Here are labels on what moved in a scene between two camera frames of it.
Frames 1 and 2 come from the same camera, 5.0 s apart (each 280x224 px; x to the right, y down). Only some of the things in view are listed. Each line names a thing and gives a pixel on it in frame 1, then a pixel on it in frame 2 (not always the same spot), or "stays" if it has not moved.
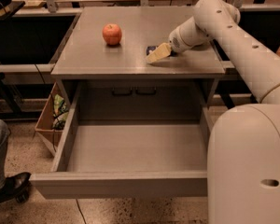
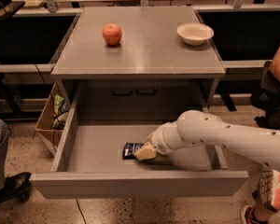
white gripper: [176, 43] -> [160, 141]
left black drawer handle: [122, 93] stays
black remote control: [150, 48] -> [129, 150]
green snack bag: [60, 112] stays
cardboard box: [51, 121] stays
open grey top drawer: [127, 158] stays
